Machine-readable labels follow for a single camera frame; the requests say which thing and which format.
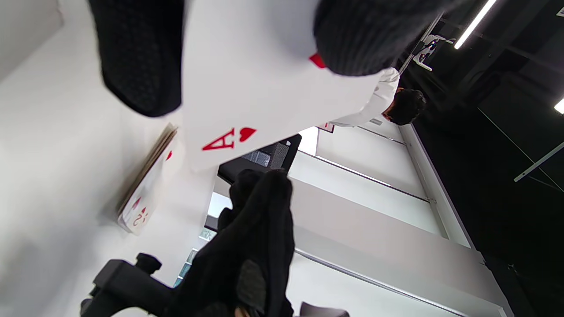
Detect silver metal pole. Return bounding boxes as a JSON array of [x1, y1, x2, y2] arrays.
[[399, 13, 445, 75]]

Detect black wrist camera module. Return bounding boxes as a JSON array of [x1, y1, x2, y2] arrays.
[[82, 253, 174, 317]]

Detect person's left hand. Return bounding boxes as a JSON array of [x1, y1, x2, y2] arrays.
[[88, 0, 454, 117]]

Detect red hearts playing card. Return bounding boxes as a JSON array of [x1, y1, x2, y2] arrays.
[[181, 0, 388, 173]]

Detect person's right hand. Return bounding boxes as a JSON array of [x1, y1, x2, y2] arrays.
[[165, 169, 296, 317]]

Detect pile of hearts cards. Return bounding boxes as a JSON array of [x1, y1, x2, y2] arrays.
[[116, 125, 179, 235]]

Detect white device on pole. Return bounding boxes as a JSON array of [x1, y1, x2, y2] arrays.
[[412, 34, 456, 72]]

